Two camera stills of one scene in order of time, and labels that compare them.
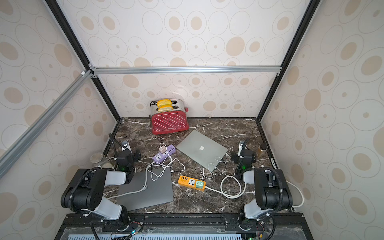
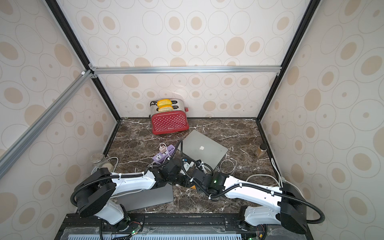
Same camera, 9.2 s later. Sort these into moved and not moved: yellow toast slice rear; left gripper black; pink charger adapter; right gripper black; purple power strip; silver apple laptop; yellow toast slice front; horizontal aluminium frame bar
Moved: left gripper black; right gripper black
Not moved: purple power strip; yellow toast slice rear; horizontal aluminium frame bar; silver apple laptop; pink charger adapter; yellow toast slice front
